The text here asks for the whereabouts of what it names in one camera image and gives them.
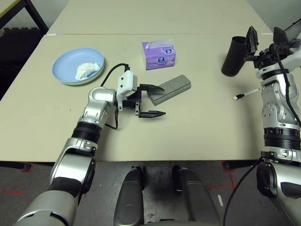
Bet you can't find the red floor tape cross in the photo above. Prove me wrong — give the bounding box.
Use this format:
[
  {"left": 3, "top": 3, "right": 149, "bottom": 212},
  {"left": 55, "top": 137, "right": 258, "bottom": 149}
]
[{"left": 206, "top": 164, "right": 237, "bottom": 190}]

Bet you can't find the white marker pen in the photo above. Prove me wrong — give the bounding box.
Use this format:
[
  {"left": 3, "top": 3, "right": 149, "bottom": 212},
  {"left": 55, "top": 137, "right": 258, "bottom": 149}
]
[{"left": 233, "top": 89, "right": 261, "bottom": 101}]

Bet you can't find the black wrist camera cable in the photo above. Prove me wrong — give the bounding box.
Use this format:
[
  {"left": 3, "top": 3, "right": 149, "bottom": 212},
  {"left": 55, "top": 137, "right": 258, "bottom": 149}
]
[
  {"left": 101, "top": 63, "right": 131, "bottom": 130},
  {"left": 222, "top": 43, "right": 301, "bottom": 226}
]

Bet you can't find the blue plastic plate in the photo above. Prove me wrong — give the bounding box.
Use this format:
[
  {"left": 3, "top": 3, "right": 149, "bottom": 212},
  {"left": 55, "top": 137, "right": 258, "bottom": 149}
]
[{"left": 52, "top": 48, "right": 105, "bottom": 85}]

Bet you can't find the green plastic plate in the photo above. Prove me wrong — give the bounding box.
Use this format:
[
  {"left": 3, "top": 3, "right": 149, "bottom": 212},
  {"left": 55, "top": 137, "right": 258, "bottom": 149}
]
[{"left": 56, "top": 68, "right": 105, "bottom": 86}]

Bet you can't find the yellow-edged side table black frame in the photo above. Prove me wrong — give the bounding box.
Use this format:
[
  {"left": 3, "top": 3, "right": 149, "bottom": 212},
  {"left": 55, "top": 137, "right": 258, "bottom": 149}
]
[{"left": 0, "top": 0, "right": 49, "bottom": 33}]

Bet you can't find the red floor tape strip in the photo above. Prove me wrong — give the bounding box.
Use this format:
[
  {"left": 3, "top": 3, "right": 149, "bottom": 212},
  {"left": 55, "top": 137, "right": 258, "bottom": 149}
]
[{"left": 1, "top": 189, "right": 25, "bottom": 195}]

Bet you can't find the grey glasses case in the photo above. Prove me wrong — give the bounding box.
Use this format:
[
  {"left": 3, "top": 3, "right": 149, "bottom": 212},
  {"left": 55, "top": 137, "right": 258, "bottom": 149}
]
[{"left": 147, "top": 74, "right": 191, "bottom": 106}]

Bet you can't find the grey robot left leg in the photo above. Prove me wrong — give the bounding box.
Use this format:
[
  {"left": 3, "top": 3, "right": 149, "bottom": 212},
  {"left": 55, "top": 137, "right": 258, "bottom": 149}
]
[{"left": 114, "top": 166, "right": 144, "bottom": 226}]

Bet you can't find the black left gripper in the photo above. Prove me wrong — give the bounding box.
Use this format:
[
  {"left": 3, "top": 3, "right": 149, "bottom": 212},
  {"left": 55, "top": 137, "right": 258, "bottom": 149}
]
[{"left": 123, "top": 84, "right": 167, "bottom": 119}]

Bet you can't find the black plastic cup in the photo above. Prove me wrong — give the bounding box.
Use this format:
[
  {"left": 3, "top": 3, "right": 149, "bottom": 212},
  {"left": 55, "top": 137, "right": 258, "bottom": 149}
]
[{"left": 221, "top": 35, "right": 249, "bottom": 77}]

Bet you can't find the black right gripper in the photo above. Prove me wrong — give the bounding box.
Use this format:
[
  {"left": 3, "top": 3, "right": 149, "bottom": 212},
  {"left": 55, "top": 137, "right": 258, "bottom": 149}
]
[{"left": 245, "top": 26, "right": 297, "bottom": 69}]

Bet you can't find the white tissue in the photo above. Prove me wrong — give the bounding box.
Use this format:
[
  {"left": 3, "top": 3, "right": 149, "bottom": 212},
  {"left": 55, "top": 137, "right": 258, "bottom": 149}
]
[{"left": 75, "top": 62, "right": 101, "bottom": 80}]

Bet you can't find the purple tissue pack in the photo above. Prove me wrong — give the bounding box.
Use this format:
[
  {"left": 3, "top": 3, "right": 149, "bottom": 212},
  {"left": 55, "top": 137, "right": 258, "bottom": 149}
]
[{"left": 142, "top": 38, "right": 177, "bottom": 71}]

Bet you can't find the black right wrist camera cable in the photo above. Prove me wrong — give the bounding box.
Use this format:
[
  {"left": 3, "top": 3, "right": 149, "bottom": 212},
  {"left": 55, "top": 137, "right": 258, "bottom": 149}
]
[{"left": 222, "top": 43, "right": 301, "bottom": 226}]

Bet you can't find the grey robot leg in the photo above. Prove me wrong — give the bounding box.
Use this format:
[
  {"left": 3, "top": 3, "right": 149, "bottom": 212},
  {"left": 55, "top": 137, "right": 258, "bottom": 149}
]
[
  {"left": 114, "top": 166, "right": 144, "bottom": 226},
  {"left": 173, "top": 165, "right": 222, "bottom": 226}
]

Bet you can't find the grey robot right leg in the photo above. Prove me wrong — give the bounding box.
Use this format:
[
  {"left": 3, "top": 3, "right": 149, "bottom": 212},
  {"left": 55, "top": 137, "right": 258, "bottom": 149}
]
[{"left": 173, "top": 165, "right": 222, "bottom": 226}]

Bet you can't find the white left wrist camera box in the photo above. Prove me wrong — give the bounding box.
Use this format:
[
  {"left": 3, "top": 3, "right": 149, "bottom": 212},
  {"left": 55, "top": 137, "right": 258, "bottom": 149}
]
[{"left": 116, "top": 70, "right": 139, "bottom": 111}]

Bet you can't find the black left wrist camera cable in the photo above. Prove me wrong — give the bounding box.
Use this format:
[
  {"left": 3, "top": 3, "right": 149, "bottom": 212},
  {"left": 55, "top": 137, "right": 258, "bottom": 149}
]
[{"left": 101, "top": 63, "right": 131, "bottom": 130}]

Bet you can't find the black table foot bar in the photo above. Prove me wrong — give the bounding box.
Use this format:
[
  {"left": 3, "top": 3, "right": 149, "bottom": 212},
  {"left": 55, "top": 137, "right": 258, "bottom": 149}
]
[
  {"left": 0, "top": 161, "right": 32, "bottom": 172},
  {"left": 223, "top": 161, "right": 259, "bottom": 171}
]

